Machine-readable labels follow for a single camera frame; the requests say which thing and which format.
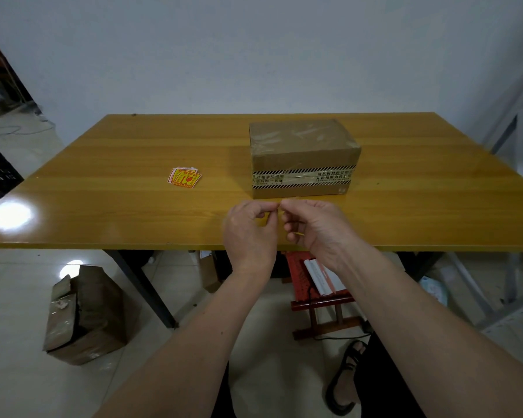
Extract person's right hand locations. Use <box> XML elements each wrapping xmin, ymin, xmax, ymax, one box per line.
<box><xmin>280</xmin><ymin>198</ymin><xmax>363</xmax><ymax>275</ymax></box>

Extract person's left hand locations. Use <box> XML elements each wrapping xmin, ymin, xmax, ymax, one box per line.
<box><xmin>223</xmin><ymin>200</ymin><xmax>282</xmax><ymax>275</ymax></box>

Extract yellow sticker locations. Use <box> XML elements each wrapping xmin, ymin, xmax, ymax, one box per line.
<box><xmin>275</xmin><ymin>201</ymin><xmax>307</xmax><ymax>237</ymax></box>

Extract person's right forearm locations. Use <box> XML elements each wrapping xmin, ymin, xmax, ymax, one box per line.
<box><xmin>330</xmin><ymin>246</ymin><xmax>523</xmax><ymax>418</ymax></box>

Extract person's left forearm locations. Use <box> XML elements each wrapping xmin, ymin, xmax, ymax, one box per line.
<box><xmin>94</xmin><ymin>266</ymin><xmax>280</xmax><ymax>418</ymax></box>

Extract white paper packet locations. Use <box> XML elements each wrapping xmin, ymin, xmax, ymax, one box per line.
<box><xmin>304</xmin><ymin>258</ymin><xmax>347</xmax><ymax>297</ymax></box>

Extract taped brown cardboard box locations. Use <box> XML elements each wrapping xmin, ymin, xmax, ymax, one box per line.
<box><xmin>249</xmin><ymin>119</ymin><xmax>362</xmax><ymax>200</ymax></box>

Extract red wooden stool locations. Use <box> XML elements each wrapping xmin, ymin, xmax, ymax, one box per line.
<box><xmin>282</xmin><ymin>251</ymin><xmax>368</xmax><ymax>341</ymax></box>

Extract small brown cardboard box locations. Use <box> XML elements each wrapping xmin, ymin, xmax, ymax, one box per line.
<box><xmin>199</xmin><ymin>251</ymin><xmax>221</xmax><ymax>294</ymax></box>

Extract small stack of red yellow stickers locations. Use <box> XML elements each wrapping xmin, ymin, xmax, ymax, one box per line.
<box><xmin>167</xmin><ymin>167</ymin><xmax>202</xmax><ymax>190</ymax></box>

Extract black table leg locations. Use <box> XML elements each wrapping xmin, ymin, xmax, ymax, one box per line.
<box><xmin>397</xmin><ymin>251</ymin><xmax>444</xmax><ymax>282</ymax></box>
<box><xmin>104</xmin><ymin>250</ymin><xmax>178</xmax><ymax>329</ymax></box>

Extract light blue white package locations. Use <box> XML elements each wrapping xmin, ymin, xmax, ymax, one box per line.
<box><xmin>419</xmin><ymin>276</ymin><xmax>449</xmax><ymax>308</ymax></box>

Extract black sandal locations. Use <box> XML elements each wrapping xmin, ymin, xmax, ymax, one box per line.
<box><xmin>323</xmin><ymin>340</ymin><xmax>369</xmax><ymax>417</ymax></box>

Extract person's black trousers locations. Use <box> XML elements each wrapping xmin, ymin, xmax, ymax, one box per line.
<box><xmin>211</xmin><ymin>331</ymin><xmax>427</xmax><ymax>418</ymax></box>

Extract crumpled brown cardboard box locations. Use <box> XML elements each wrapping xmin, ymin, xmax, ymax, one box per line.
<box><xmin>43</xmin><ymin>265</ymin><xmax>130</xmax><ymax>366</ymax></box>

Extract black cable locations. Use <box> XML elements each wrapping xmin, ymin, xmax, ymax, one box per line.
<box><xmin>313</xmin><ymin>320</ymin><xmax>373</xmax><ymax>343</ymax></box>

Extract grey metal rack frame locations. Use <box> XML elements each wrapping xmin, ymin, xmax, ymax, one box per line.
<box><xmin>444</xmin><ymin>76</ymin><xmax>523</xmax><ymax>331</ymax></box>

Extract grey floor cable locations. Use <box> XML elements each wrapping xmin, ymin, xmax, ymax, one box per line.
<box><xmin>0</xmin><ymin>119</ymin><xmax>56</xmax><ymax>139</ymax></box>

